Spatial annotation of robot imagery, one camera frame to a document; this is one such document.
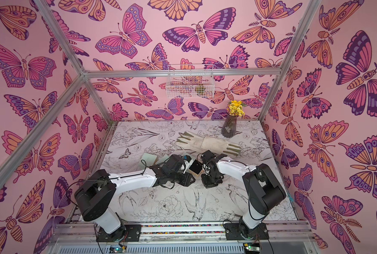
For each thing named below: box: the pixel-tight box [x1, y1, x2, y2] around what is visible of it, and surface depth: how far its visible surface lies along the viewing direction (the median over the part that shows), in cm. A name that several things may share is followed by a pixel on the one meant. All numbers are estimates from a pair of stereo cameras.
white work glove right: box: [200, 136, 241, 158], surface depth 108 cm
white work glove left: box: [175, 130, 209, 153], surface depth 108 cm
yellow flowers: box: [226, 100, 247, 117], surface depth 96 cm
